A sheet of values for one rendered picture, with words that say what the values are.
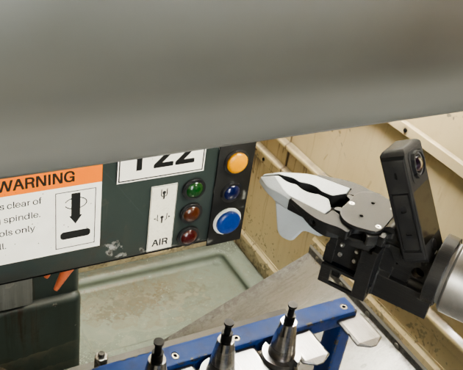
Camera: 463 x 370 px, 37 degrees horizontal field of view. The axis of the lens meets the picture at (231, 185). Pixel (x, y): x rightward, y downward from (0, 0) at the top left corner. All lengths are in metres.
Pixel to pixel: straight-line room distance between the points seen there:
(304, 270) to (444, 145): 0.62
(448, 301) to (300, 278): 1.28
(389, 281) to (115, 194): 0.29
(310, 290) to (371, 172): 0.39
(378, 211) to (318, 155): 1.18
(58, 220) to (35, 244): 0.03
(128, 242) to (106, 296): 1.40
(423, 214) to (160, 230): 0.28
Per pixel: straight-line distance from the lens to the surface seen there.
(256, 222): 2.24
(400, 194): 0.66
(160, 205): 0.75
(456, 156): 1.50
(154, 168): 0.72
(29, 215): 0.71
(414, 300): 0.72
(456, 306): 0.69
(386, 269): 0.72
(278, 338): 1.11
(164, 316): 2.11
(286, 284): 1.94
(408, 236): 0.68
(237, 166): 0.76
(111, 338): 2.04
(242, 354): 1.15
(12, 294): 1.64
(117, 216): 0.74
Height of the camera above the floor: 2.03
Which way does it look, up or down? 32 degrees down
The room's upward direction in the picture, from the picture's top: 9 degrees clockwise
